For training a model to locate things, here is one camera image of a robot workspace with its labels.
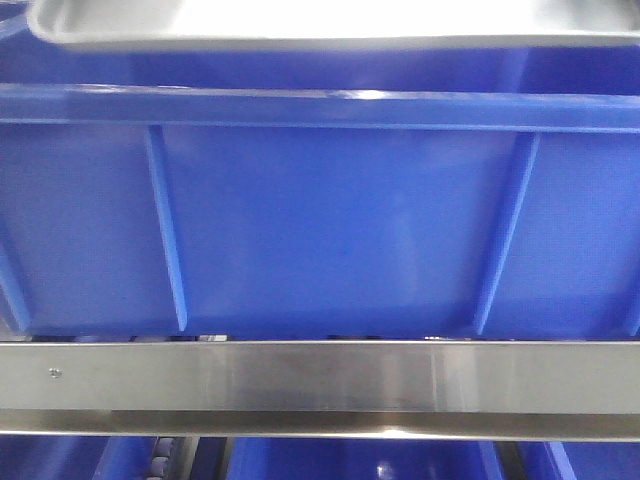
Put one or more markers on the steel front rack bar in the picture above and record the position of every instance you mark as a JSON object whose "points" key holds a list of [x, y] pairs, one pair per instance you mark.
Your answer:
{"points": [[466, 390]]}

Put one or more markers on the large blue plastic bin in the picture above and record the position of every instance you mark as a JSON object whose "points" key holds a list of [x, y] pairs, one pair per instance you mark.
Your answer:
{"points": [[478, 193]]}

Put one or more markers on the ridged silver tray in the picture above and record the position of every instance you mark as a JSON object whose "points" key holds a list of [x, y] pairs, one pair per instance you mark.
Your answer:
{"points": [[341, 25]]}

